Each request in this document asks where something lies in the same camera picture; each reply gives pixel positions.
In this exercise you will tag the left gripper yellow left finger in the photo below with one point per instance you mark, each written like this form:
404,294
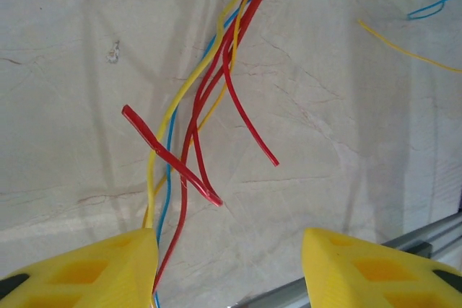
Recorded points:
90,279

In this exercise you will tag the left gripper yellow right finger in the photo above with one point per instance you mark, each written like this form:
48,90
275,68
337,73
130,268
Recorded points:
361,279

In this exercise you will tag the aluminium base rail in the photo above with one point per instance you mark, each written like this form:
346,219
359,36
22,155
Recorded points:
415,243

